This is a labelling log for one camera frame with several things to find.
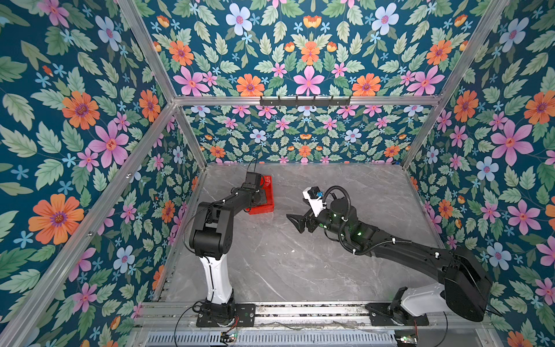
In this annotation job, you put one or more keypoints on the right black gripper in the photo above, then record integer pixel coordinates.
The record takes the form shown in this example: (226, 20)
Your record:
(310, 221)

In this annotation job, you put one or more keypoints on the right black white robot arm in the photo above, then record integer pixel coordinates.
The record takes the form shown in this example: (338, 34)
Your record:
(462, 286)

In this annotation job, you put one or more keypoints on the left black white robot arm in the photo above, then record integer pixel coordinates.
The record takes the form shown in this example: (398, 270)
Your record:
(211, 238)

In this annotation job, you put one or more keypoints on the red plastic bin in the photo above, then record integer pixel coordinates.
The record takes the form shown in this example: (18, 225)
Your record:
(265, 203)

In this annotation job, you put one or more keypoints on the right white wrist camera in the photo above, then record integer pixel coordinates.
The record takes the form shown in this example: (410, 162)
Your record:
(314, 196)

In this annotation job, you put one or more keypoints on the black hook rail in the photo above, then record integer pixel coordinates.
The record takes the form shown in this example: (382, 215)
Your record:
(317, 101)

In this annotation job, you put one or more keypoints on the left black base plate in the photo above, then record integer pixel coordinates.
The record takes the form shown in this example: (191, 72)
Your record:
(226, 315)

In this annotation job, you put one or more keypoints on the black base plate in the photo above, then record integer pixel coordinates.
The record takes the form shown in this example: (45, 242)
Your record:
(226, 315)
(385, 314)

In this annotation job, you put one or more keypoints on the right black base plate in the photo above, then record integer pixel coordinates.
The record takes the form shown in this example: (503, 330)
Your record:
(385, 314)

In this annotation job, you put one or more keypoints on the white slotted cable duct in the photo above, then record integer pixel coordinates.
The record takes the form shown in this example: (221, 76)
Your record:
(272, 338)

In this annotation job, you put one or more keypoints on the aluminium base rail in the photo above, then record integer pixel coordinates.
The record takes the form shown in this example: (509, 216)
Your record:
(166, 316)

